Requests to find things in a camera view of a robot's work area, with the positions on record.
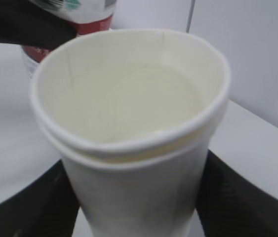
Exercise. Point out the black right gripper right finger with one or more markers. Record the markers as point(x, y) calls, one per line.
point(230, 206)

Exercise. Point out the white paper cup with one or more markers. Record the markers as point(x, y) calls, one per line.
point(132, 113)

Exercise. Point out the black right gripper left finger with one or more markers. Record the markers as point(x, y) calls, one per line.
point(46, 208)

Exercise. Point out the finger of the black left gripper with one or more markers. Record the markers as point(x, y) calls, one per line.
point(24, 23)

